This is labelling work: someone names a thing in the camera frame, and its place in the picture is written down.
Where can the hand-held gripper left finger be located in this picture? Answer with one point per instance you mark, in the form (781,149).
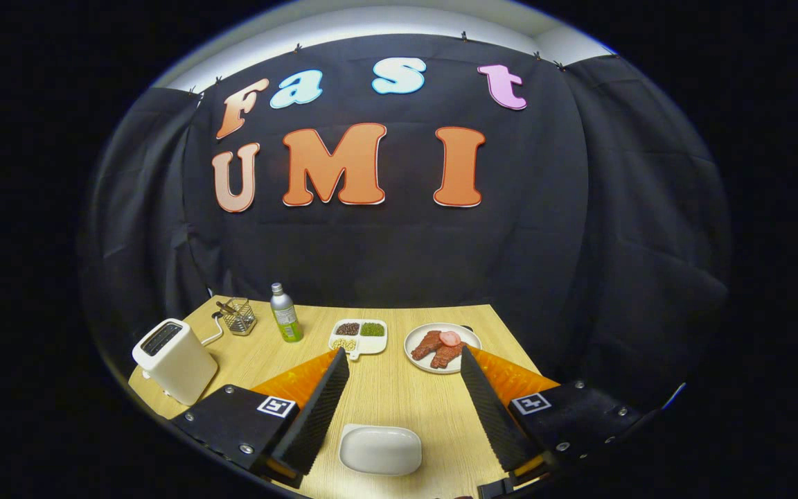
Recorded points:
(316,423)

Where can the silver bottle green label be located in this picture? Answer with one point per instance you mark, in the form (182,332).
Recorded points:
(287,319)

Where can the white rectangular plate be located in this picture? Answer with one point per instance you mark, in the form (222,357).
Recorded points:
(379,450)

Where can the white round plate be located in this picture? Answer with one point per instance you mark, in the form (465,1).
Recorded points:
(416,362)

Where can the pile of dark beans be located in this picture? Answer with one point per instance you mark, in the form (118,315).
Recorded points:
(347,328)

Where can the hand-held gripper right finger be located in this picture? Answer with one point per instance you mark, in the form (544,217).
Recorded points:
(492,416)

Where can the pile of pale beans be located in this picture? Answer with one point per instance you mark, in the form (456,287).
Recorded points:
(343,344)

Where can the brown utensil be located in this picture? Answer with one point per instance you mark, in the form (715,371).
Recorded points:
(226,306)

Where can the red meat slice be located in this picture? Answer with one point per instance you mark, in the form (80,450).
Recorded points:
(446,356)
(427,345)

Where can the white toaster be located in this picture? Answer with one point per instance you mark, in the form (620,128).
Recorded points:
(177,367)

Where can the pink sausage slice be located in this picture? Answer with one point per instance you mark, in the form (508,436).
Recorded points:
(450,338)

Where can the white divided dish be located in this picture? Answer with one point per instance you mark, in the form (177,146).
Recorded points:
(373,344)

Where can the pile of green beans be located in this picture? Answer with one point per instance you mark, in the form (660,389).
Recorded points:
(373,329)

